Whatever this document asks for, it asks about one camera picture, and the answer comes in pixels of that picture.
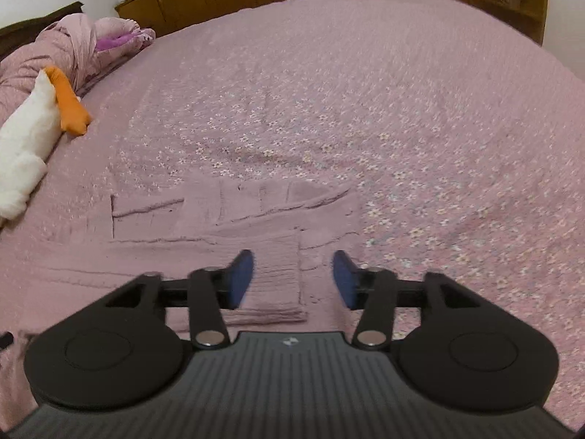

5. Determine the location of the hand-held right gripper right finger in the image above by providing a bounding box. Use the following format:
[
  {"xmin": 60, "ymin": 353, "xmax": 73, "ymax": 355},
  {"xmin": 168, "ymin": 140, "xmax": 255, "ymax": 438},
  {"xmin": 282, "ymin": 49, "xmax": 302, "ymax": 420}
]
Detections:
[{"xmin": 332, "ymin": 251, "xmax": 497, "ymax": 347}]

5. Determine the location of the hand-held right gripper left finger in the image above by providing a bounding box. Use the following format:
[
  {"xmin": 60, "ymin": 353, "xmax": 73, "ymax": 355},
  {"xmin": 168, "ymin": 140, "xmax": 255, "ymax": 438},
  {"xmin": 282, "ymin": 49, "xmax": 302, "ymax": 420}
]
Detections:
[{"xmin": 89, "ymin": 249, "xmax": 255, "ymax": 347}]

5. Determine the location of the pink knit cardigan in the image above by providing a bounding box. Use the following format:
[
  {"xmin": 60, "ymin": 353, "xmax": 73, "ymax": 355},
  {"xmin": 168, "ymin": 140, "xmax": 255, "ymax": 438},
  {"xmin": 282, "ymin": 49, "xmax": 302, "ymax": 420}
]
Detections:
[{"xmin": 0, "ymin": 176, "xmax": 362, "ymax": 344}]

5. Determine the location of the pink floral bed sheet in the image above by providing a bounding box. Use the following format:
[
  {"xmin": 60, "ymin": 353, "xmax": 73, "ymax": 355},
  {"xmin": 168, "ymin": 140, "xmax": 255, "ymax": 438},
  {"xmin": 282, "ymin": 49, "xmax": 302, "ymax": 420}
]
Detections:
[{"xmin": 0, "ymin": 0, "xmax": 585, "ymax": 426}]

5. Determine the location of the white goose plush toy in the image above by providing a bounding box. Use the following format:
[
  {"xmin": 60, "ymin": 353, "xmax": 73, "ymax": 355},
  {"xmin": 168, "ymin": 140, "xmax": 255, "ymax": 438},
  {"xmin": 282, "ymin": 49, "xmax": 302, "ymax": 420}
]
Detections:
[{"xmin": 0, "ymin": 66, "xmax": 92, "ymax": 220}]

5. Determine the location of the pink quilt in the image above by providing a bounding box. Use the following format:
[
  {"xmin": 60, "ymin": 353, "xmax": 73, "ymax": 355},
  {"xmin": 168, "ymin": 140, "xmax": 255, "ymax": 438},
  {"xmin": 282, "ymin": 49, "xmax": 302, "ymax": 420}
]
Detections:
[{"xmin": 0, "ymin": 13, "xmax": 156, "ymax": 115}]

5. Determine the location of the wooden open shelf cabinet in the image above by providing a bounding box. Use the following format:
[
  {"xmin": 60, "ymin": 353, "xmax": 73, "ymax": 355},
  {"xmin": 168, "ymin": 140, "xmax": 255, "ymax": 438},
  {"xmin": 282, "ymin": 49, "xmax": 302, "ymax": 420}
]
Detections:
[{"xmin": 475, "ymin": 0, "xmax": 551, "ymax": 46}]

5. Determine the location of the dark wooden headboard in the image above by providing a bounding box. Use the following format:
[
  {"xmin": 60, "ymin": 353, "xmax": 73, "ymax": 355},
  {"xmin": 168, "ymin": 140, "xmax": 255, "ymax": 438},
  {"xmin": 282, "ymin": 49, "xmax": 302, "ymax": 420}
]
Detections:
[{"xmin": 0, "ymin": 2, "xmax": 85, "ymax": 58}]

